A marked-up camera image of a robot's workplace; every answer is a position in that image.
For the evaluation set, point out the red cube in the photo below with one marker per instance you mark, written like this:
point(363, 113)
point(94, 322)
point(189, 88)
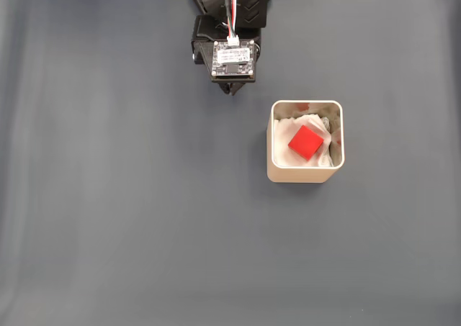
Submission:
point(305, 142)

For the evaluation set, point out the beige metal square box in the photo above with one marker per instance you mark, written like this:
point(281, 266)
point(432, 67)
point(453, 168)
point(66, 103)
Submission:
point(302, 175)

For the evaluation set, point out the dark blue-grey table mat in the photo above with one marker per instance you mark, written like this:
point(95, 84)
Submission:
point(144, 196)

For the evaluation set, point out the bare camera circuit board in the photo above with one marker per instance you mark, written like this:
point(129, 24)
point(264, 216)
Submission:
point(233, 59)

